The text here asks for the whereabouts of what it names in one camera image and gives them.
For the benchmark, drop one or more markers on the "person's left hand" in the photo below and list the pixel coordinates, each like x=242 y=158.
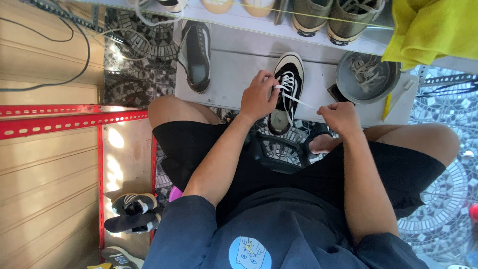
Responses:
x=257 y=99

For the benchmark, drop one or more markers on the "person's right hand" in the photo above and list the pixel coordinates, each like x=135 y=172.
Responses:
x=343 y=118

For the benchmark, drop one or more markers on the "person's right fingers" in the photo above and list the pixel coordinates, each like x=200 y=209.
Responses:
x=328 y=110

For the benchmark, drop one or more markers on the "white shoelace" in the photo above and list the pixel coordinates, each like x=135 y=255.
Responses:
x=295 y=99

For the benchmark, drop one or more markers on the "dark brown brush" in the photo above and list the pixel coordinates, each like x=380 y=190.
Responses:
x=338 y=94

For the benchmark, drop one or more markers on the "grey round bowl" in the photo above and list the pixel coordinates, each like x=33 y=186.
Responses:
x=347 y=87

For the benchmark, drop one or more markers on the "bundle of beige shoelaces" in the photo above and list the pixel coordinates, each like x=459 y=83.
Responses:
x=368 y=73

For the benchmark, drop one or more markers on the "yellow pencil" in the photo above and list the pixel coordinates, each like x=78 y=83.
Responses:
x=387 y=106

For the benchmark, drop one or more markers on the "black sneaker with white toe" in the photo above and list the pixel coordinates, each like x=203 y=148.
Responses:
x=289 y=63

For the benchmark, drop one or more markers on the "black sandal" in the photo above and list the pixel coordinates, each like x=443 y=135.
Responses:
x=283 y=153

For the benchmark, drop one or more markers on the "white stick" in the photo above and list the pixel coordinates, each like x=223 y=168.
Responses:
x=403 y=93

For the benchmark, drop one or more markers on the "olive green sneaker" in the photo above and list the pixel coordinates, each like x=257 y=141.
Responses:
x=349 y=22
x=310 y=17

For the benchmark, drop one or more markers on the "white shoe shelf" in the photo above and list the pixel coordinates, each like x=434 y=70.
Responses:
x=239 y=71

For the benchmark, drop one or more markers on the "black shorts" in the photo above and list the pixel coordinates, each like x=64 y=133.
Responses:
x=403 y=175

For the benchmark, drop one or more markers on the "grey slotted metal bar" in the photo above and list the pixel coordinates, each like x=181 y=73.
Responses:
x=448 y=79
x=74 y=18

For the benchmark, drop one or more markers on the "tan shoe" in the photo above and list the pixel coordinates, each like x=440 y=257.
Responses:
x=257 y=6
x=216 y=5

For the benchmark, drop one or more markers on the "navy printed t-shirt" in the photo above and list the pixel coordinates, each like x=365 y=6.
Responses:
x=283 y=231

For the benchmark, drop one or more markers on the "yellow cloth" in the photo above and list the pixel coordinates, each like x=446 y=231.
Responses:
x=433 y=30

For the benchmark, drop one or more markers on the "black sneaker with grey insole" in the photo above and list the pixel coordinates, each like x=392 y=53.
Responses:
x=198 y=56

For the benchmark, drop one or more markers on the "pink plastic stool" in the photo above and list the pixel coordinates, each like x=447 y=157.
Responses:
x=174 y=194

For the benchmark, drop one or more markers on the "red round object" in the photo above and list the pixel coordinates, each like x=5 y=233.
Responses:
x=474 y=212

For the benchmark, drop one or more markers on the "black and white shoe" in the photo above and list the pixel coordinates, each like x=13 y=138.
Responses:
x=172 y=4

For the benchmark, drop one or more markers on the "red slotted metal rack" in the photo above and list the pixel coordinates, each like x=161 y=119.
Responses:
x=56 y=123

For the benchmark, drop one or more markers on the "yellow shoe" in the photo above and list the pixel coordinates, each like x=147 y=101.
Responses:
x=100 y=266

